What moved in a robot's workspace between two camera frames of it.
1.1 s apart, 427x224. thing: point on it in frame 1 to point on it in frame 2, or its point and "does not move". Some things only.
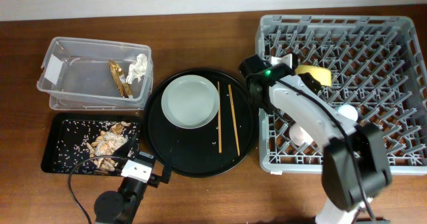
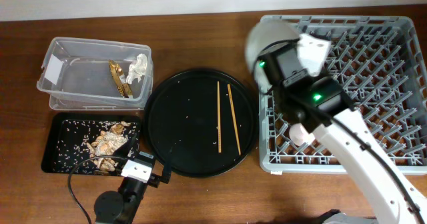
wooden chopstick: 234,122 does not move
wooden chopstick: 219,113 does not move
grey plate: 190,101 to 263,35
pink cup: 299,135 does not move
